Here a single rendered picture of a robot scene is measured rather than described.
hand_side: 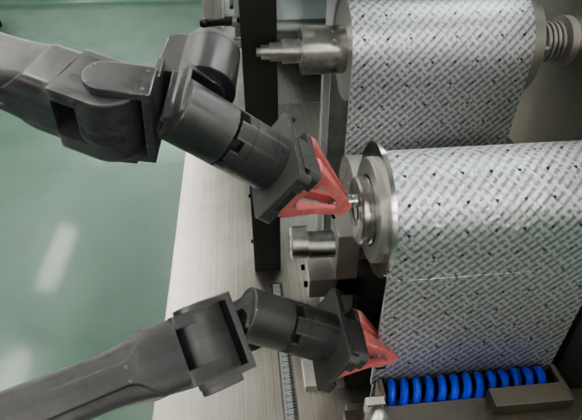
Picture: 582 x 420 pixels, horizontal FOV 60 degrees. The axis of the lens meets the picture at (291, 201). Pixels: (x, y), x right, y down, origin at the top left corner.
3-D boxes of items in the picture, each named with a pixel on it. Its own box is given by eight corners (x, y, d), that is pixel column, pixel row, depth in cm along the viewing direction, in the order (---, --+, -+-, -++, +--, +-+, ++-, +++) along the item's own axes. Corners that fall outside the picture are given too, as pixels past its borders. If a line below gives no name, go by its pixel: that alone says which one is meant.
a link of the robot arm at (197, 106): (141, 145, 42) (176, 106, 39) (156, 90, 46) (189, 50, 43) (211, 179, 46) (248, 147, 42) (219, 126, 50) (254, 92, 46)
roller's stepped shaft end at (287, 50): (255, 59, 71) (255, 36, 69) (299, 57, 71) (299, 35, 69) (257, 68, 68) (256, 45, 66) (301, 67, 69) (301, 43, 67)
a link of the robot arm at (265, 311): (242, 332, 49) (251, 278, 52) (215, 344, 55) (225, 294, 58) (302, 349, 52) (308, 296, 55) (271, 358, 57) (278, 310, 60)
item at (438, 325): (370, 381, 64) (386, 279, 53) (546, 365, 66) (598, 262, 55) (371, 384, 64) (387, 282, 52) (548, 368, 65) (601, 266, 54)
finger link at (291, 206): (329, 244, 52) (257, 209, 47) (317, 199, 57) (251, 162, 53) (376, 203, 49) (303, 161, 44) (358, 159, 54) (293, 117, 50)
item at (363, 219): (345, 199, 60) (354, 162, 53) (362, 198, 60) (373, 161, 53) (355, 256, 56) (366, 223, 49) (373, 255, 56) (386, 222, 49)
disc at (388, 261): (354, 216, 65) (365, 115, 56) (358, 216, 65) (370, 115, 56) (381, 307, 53) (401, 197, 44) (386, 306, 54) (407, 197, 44)
